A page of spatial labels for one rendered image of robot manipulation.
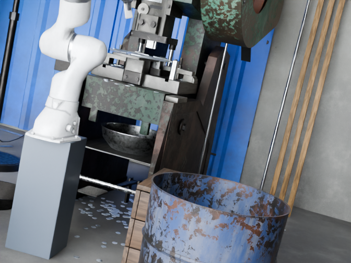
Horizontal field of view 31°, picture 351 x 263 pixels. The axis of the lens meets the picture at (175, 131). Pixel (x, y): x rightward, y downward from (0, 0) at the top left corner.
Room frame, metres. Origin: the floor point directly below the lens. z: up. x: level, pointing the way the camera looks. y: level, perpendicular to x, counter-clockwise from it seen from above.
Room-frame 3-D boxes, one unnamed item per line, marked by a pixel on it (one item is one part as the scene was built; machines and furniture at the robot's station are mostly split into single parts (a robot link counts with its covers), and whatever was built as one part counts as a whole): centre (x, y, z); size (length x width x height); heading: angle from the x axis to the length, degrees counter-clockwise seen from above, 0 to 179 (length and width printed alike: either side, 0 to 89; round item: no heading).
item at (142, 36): (3.11, 0.20, 0.86); 0.20 x 0.16 x 0.05; 73
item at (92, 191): (2.98, 0.24, 0.14); 0.59 x 0.10 x 0.05; 163
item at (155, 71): (3.11, 0.20, 0.72); 0.20 x 0.16 x 0.03; 73
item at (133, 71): (2.94, 0.25, 0.72); 0.25 x 0.14 x 0.14; 163
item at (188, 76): (3.06, 0.04, 0.76); 0.17 x 0.06 x 0.10; 73
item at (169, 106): (3.16, -0.10, 0.45); 0.92 x 0.12 x 0.90; 163
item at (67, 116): (2.32, 0.44, 0.52); 0.22 x 0.19 x 0.14; 170
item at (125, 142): (3.10, 0.20, 0.36); 0.34 x 0.34 x 0.10
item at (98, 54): (2.35, 0.40, 0.71); 0.18 x 0.11 x 0.25; 82
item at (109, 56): (3.15, 0.36, 0.76); 0.17 x 0.06 x 0.10; 73
